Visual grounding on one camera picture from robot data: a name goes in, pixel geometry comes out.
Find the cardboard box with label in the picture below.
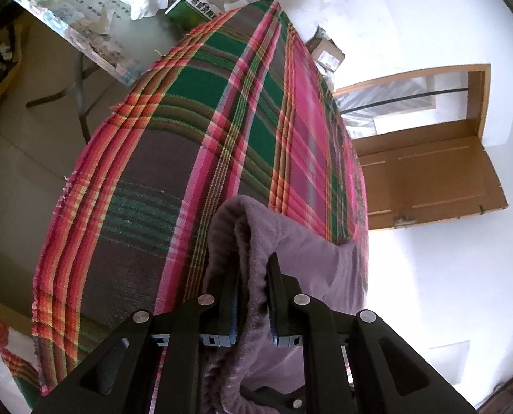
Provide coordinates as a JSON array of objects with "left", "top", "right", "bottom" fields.
[{"left": 306, "top": 37, "right": 347, "bottom": 74}]

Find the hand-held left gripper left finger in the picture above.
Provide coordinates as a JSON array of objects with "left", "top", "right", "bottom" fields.
[{"left": 32, "top": 267, "right": 242, "bottom": 414}]

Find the flat pale board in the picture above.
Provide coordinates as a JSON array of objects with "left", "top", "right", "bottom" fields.
[{"left": 431, "top": 341, "right": 471, "bottom": 385}]

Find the black rod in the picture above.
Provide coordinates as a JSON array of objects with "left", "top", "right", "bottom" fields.
[{"left": 342, "top": 88, "right": 469, "bottom": 113}]

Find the table with printed cover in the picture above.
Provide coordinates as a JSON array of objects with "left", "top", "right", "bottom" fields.
[{"left": 12, "top": 0, "right": 188, "bottom": 143}]

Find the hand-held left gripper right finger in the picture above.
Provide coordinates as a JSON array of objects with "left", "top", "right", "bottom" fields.
[{"left": 267, "top": 252, "right": 477, "bottom": 414}]

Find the wooden door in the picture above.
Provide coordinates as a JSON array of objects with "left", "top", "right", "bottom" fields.
[{"left": 351, "top": 123, "right": 509, "bottom": 230}]

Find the translucent plastic sheet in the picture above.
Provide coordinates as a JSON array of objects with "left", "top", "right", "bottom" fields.
[{"left": 336, "top": 75, "right": 436, "bottom": 139}]

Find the purple fleece garment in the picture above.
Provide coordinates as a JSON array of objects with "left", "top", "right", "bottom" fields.
[{"left": 200, "top": 195, "right": 367, "bottom": 414}]

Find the pink green plaid bed cover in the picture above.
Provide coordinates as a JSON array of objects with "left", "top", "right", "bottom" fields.
[{"left": 31, "top": 0, "right": 371, "bottom": 397}]

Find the green and white box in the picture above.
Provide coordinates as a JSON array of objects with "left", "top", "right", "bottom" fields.
[{"left": 166, "top": 0, "right": 244, "bottom": 31}]

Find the yellow bag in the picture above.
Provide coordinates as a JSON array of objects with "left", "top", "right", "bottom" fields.
[{"left": 0, "top": 21, "right": 28, "bottom": 108}]

